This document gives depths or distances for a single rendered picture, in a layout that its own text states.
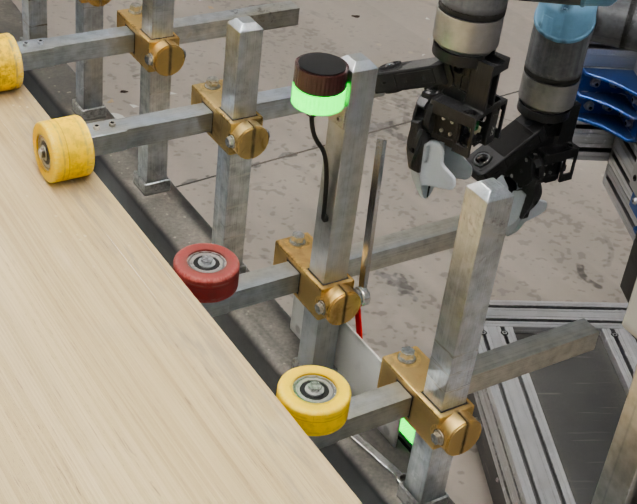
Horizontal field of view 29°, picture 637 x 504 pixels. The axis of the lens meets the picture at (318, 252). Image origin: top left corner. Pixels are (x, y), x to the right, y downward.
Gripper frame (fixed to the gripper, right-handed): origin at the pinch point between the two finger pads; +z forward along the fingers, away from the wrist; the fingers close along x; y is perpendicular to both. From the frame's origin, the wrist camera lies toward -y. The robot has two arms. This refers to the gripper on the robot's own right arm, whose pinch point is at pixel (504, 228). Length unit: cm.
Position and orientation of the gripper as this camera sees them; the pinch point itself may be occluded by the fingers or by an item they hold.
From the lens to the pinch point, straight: 180.4
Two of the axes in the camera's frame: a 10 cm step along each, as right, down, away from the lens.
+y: 8.5, -2.3, 4.8
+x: -5.2, -5.4, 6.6
